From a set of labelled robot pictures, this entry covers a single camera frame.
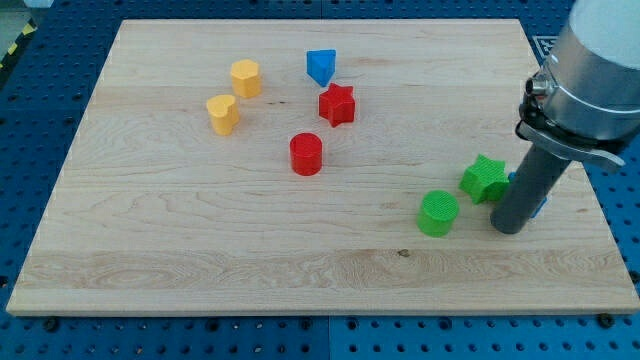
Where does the red star block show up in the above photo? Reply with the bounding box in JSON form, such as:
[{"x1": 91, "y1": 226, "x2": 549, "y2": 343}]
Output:
[{"x1": 318, "y1": 83, "x2": 356, "y2": 127}]

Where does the red cylinder block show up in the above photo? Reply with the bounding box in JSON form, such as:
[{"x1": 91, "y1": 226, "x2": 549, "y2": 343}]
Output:
[{"x1": 289, "y1": 133, "x2": 323, "y2": 176}]

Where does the green cylinder block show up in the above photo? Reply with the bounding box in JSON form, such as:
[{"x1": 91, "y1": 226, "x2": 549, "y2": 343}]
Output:
[{"x1": 416, "y1": 190, "x2": 459, "y2": 237}]

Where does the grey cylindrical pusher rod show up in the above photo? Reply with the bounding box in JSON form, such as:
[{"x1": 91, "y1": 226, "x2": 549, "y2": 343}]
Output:
[{"x1": 490, "y1": 145, "x2": 571, "y2": 234}]

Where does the blue triangle block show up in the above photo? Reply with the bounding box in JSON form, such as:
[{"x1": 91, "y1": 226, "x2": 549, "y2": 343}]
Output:
[{"x1": 306, "y1": 49, "x2": 336, "y2": 87}]

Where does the blue block behind rod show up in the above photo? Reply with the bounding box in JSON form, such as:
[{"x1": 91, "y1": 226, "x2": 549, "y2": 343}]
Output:
[{"x1": 507, "y1": 171, "x2": 548, "y2": 219}]

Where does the green star block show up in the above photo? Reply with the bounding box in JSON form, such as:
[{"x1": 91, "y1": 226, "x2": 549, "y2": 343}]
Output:
[{"x1": 459, "y1": 154, "x2": 510, "y2": 204}]

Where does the wooden board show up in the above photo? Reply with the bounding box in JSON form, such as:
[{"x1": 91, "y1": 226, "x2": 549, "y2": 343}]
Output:
[{"x1": 7, "y1": 19, "x2": 639, "y2": 317}]

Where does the yellow hexagon block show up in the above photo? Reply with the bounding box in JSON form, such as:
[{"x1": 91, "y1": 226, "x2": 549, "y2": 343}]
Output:
[{"x1": 230, "y1": 59, "x2": 262, "y2": 98}]

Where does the fiducial marker tag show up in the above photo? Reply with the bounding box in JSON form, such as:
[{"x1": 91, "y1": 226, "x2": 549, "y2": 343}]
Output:
[{"x1": 531, "y1": 35, "x2": 557, "y2": 64}]

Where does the yellow heart block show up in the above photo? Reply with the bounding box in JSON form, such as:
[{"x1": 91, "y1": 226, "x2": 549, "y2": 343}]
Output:
[{"x1": 206, "y1": 94, "x2": 240, "y2": 136}]

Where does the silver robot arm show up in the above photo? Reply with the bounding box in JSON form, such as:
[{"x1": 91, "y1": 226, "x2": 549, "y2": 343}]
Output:
[{"x1": 516, "y1": 0, "x2": 639, "y2": 173}]

